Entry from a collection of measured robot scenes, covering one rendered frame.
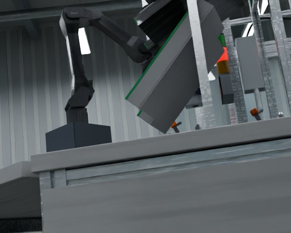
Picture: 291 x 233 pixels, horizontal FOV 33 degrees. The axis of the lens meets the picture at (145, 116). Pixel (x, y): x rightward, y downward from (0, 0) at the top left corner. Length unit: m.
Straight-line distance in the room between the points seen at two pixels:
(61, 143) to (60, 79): 8.89
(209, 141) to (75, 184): 0.23
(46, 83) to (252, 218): 9.66
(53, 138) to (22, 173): 0.60
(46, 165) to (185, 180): 0.23
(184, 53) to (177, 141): 0.37
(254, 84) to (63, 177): 1.91
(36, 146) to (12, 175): 9.11
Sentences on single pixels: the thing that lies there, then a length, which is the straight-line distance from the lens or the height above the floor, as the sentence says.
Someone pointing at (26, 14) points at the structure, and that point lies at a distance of 9.10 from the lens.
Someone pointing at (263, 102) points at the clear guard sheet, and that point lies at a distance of 2.96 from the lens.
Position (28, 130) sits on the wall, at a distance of 10.09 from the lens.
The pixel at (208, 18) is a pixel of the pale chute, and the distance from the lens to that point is 1.13.
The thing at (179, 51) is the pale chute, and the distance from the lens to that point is 1.10.
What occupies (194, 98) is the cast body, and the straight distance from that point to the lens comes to 1.56.
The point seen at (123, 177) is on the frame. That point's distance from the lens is 0.80.
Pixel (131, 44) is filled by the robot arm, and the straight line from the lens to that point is 1.60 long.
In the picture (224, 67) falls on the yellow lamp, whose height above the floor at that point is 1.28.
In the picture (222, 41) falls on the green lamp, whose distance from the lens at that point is 1.82.
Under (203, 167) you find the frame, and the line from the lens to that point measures 0.77.
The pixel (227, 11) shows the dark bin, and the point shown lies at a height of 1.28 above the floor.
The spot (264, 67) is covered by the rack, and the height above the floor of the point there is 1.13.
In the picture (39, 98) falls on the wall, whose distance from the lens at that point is 10.23.
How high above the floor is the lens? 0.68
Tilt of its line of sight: 15 degrees up
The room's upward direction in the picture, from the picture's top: 7 degrees counter-clockwise
